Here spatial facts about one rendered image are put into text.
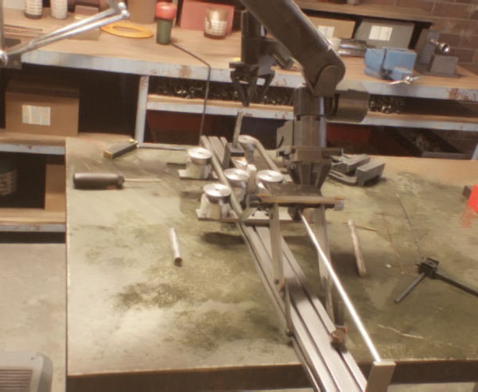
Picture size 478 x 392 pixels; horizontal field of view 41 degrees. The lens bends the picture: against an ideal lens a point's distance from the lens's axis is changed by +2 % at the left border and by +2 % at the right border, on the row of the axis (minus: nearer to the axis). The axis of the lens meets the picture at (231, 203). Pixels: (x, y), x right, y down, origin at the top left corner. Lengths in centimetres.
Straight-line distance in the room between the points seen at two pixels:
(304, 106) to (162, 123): 200
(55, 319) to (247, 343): 150
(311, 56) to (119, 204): 46
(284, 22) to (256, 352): 49
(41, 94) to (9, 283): 72
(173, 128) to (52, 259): 88
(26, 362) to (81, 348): 93
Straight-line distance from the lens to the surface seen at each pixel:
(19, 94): 255
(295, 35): 102
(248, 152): 148
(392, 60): 269
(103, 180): 126
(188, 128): 308
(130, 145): 145
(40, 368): 178
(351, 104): 112
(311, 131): 108
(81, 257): 105
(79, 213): 118
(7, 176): 279
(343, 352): 89
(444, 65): 306
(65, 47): 249
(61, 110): 256
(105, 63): 243
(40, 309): 240
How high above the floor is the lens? 145
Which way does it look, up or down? 26 degrees down
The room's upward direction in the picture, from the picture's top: 10 degrees clockwise
